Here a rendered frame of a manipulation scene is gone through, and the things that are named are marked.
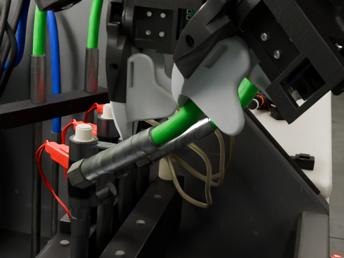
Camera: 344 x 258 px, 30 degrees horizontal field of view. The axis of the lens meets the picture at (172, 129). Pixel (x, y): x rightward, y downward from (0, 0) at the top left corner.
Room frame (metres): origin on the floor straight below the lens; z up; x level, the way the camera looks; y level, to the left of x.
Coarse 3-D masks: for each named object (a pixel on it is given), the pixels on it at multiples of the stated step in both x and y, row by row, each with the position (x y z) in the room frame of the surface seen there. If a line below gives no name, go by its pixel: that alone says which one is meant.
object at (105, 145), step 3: (99, 141) 0.59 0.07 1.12; (93, 144) 0.58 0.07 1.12; (96, 144) 0.58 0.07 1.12; (99, 144) 0.58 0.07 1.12; (102, 144) 0.58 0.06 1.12; (105, 144) 0.58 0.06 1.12; (108, 144) 0.58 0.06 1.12; (111, 144) 0.58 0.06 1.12; (114, 144) 0.58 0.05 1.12; (90, 147) 0.57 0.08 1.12; (93, 147) 0.57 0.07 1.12; (96, 147) 0.57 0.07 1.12; (99, 147) 0.57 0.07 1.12; (102, 147) 0.57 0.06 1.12; (105, 147) 0.57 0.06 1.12; (108, 147) 0.57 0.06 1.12
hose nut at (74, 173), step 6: (78, 162) 0.48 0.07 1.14; (72, 168) 0.48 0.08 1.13; (78, 168) 0.47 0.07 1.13; (72, 174) 0.47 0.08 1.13; (78, 174) 0.47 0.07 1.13; (72, 180) 0.47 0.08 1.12; (78, 180) 0.47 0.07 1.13; (84, 180) 0.47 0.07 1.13; (78, 186) 0.48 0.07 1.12; (84, 186) 0.48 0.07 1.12
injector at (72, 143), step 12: (72, 144) 0.57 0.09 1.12; (84, 144) 0.57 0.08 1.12; (72, 156) 0.57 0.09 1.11; (84, 156) 0.57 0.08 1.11; (72, 192) 0.57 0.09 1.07; (84, 192) 0.57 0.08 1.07; (96, 192) 0.57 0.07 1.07; (108, 192) 0.57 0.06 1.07; (72, 204) 0.57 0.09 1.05; (84, 204) 0.57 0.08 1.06; (96, 204) 0.57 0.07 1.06; (72, 216) 0.58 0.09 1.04; (84, 216) 0.58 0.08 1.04; (72, 228) 0.58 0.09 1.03; (84, 228) 0.58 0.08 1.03; (72, 240) 0.58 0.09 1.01; (84, 240) 0.58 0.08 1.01; (72, 252) 0.58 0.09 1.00; (84, 252) 0.58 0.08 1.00
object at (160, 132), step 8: (192, 104) 0.42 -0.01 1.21; (184, 112) 0.42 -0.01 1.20; (192, 112) 0.42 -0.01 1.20; (200, 112) 0.41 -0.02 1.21; (168, 120) 0.43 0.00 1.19; (176, 120) 0.42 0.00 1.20; (184, 120) 0.42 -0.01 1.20; (192, 120) 0.42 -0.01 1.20; (160, 128) 0.43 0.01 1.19; (168, 128) 0.43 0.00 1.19; (176, 128) 0.42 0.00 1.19; (184, 128) 0.42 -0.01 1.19; (152, 136) 0.43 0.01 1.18; (160, 136) 0.43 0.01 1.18; (168, 136) 0.43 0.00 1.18; (176, 136) 0.43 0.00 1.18; (160, 144) 0.43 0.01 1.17
